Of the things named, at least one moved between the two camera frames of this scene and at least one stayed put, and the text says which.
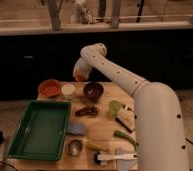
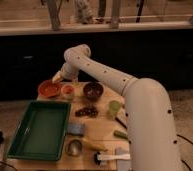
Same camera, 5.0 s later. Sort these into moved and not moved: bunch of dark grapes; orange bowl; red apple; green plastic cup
Moved: red apple
Not moved: green plastic cup; bunch of dark grapes; orange bowl
